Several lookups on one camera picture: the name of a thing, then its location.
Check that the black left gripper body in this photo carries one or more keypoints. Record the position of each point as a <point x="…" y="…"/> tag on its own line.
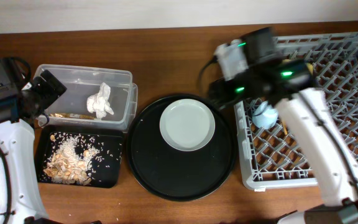
<point x="43" y="93"/>

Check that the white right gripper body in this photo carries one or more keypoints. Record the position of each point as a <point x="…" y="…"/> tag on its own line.
<point x="243" y="86"/>

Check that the gold snack wrapper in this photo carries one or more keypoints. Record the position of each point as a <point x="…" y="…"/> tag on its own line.
<point x="71" y="115"/>

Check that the blue cup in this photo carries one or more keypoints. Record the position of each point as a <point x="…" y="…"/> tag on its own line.
<point x="265" y="116"/>

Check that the white tissue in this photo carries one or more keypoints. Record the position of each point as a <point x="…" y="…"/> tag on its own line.
<point x="99" y="102"/>

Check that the wooden chopstick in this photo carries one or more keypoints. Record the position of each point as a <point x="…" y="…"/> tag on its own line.
<point x="285" y="130"/>

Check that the food scraps pile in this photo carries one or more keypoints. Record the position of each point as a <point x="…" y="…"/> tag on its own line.
<point x="70" y="161"/>

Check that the yellow bowl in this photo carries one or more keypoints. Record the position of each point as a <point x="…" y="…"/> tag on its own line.
<point x="310" y="67"/>

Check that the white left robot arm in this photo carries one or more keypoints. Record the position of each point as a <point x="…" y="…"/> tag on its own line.
<point x="20" y="200"/>

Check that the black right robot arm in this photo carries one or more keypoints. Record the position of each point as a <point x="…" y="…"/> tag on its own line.
<point x="302" y="105"/>

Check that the grey dishwasher rack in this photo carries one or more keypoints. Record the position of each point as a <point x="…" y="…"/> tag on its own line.
<point x="270" y="158"/>

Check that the clear plastic bin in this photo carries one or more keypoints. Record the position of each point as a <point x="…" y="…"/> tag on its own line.
<point x="82" y="82"/>

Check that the grey plate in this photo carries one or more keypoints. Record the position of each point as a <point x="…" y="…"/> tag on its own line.
<point x="187" y="125"/>

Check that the black square tray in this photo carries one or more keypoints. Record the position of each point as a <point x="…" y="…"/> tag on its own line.
<point x="110" y="168"/>

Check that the round black tray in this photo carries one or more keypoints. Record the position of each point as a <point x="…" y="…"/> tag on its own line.
<point x="177" y="175"/>

